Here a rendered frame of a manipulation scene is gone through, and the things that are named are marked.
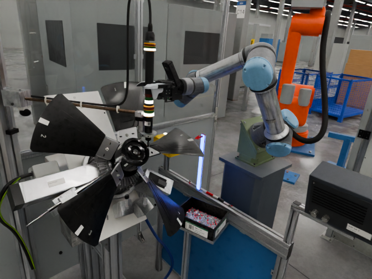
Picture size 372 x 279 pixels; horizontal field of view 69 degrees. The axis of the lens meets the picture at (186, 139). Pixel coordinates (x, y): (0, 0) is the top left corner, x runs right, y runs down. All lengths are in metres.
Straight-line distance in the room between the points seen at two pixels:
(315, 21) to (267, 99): 3.68
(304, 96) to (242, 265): 3.50
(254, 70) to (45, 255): 1.74
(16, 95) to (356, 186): 1.37
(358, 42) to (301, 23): 6.90
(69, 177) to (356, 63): 8.34
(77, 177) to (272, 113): 0.85
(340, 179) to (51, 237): 1.72
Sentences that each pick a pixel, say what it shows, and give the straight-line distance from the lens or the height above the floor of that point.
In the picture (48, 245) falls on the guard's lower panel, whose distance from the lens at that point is 2.11.
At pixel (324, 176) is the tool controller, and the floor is 1.23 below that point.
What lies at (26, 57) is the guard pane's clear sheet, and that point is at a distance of 1.65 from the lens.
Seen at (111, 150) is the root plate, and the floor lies 1.22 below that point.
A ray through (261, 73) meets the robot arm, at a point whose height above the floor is 1.54.
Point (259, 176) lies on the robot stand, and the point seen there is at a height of 1.00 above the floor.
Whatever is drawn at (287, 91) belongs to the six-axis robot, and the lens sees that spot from 4.64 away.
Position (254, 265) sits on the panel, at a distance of 1.51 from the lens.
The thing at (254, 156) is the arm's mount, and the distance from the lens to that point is 1.55.
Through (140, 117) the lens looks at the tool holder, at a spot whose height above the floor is 1.33.
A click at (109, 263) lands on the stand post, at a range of 1.54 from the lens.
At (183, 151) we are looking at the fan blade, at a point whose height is 1.17.
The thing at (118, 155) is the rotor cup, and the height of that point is 1.21.
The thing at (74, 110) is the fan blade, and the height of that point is 1.38.
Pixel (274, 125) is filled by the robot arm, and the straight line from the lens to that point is 1.28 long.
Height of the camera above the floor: 1.66
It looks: 21 degrees down
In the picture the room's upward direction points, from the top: 4 degrees clockwise
